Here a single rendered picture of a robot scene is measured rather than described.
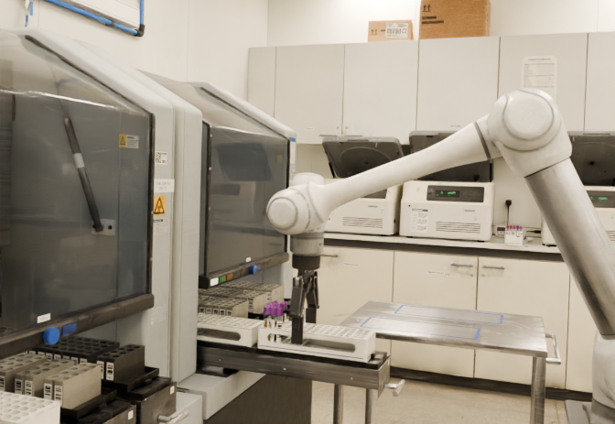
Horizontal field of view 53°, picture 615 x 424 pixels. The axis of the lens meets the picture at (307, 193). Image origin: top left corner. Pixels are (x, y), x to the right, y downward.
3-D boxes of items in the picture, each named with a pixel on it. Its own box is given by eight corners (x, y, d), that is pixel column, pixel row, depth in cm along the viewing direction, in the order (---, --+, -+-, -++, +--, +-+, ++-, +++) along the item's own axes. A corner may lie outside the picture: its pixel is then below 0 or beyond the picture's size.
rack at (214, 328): (153, 339, 172) (154, 317, 171) (172, 331, 181) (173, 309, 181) (250, 352, 162) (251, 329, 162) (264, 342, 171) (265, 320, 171)
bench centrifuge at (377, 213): (308, 232, 405) (311, 135, 403) (338, 225, 463) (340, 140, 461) (392, 237, 385) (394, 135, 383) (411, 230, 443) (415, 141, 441)
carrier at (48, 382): (84, 390, 125) (84, 361, 125) (92, 392, 125) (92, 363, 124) (42, 410, 114) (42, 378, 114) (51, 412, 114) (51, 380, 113)
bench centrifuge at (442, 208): (398, 237, 384) (402, 127, 382) (413, 230, 443) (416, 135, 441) (490, 243, 367) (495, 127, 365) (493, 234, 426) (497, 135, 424)
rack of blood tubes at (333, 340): (256, 350, 161) (256, 327, 161) (271, 341, 171) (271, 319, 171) (366, 364, 152) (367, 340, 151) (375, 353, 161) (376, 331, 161)
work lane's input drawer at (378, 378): (137, 363, 171) (138, 331, 171) (165, 350, 184) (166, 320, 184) (395, 402, 147) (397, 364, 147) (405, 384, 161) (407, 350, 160)
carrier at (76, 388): (92, 392, 124) (93, 363, 124) (102, 394, 124) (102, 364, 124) (52, 412, 113) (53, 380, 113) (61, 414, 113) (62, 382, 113)
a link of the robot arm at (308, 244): (329, 232, 164) (328, 254, 164) (296, 230, 167) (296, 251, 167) (318, 234, 156) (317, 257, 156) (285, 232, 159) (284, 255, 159)
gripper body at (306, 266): (314, 256, 156) (313, 292, 157) (324, 253, 164) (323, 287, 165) (287, 254, 159) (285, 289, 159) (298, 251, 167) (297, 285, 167)
